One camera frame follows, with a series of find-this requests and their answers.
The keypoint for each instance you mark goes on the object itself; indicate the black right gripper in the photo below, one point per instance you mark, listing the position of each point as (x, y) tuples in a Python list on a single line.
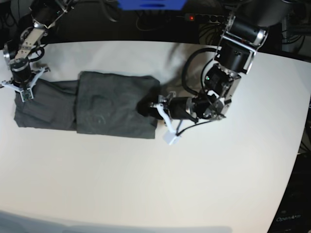
[(21, 76)]

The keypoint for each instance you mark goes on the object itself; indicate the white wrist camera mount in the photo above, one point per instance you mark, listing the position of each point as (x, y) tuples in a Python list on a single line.
[(26, 90), (167, 121)]

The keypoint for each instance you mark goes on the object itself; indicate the grey T-shirt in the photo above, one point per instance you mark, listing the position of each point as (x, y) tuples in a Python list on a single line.
[(96, 103)]

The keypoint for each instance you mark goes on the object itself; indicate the blue plastic box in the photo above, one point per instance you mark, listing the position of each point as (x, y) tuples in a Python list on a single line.
[(132, 5)]

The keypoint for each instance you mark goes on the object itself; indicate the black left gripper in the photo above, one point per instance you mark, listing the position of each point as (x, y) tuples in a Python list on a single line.
[(181, 108)]

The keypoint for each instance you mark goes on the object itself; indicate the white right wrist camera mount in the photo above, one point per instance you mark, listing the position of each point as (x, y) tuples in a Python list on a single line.
[(26, 90)]

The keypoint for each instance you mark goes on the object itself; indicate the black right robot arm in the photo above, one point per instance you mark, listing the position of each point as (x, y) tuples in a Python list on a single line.
[(25, 47)]

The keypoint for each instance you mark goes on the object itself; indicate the black OpenArm base box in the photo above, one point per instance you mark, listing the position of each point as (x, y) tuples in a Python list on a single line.
[(294, 212)]

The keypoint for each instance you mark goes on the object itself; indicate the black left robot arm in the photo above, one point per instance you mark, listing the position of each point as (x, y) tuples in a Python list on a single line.
[(245, 31)]

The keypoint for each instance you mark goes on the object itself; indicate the black power strip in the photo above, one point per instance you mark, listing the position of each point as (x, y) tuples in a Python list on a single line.
[(204, 18)]

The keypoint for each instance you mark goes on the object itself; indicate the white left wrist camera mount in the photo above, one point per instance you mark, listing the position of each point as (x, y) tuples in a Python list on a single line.
[(167, 121)]

